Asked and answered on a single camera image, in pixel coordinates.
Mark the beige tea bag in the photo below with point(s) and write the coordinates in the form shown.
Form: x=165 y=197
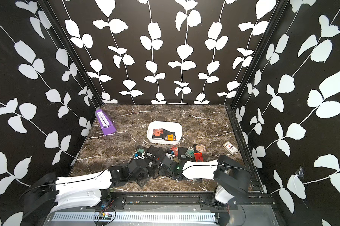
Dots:
x=199 y=148

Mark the orange label tea bag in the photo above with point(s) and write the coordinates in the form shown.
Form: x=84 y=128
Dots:
x=170 y=137

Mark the white cable duct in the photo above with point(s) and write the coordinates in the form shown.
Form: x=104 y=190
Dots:
x=146 y=217

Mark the green jasmine tea bag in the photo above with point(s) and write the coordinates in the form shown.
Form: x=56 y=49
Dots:
x=190 y=153

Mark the purple metronome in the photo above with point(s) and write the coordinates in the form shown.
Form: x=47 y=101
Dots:
x=105 y=122

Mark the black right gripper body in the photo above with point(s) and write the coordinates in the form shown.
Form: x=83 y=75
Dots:
x=164 y=163

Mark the shiny red tea bag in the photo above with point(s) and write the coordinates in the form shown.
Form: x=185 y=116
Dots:
x=198 y=157

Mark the playing card box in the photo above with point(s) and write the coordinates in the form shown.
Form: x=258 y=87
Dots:
x=230 y=147

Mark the black tea bag barcode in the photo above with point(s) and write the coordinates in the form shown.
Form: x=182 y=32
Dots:
x=182 y=153

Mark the teal tea bag left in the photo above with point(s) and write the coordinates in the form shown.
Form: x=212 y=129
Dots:
x=140 y=153

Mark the red label tea bag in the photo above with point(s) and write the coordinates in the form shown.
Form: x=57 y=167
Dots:
x=157 y=133

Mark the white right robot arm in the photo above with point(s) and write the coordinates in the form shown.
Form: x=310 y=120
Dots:
x=232 y=178

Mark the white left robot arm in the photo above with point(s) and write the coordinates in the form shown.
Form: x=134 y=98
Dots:
x=51 y=193

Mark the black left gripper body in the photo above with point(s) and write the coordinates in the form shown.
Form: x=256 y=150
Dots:
x=144 y=174

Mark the pink red tea bag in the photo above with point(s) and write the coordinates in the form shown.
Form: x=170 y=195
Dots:
x=174 y=150

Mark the white storage box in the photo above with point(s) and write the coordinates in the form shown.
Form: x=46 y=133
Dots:
x=170 y=126

